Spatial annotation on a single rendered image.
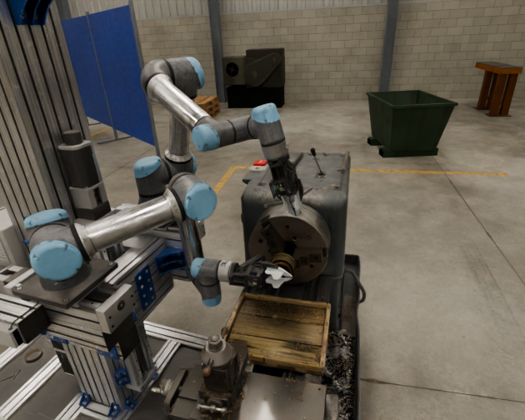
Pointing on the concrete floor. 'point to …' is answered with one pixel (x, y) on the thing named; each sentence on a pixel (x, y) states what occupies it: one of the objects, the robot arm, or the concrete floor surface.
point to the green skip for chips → (407, 122)
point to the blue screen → (111, 72)
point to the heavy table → (497, 87)
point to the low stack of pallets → (208, 104)
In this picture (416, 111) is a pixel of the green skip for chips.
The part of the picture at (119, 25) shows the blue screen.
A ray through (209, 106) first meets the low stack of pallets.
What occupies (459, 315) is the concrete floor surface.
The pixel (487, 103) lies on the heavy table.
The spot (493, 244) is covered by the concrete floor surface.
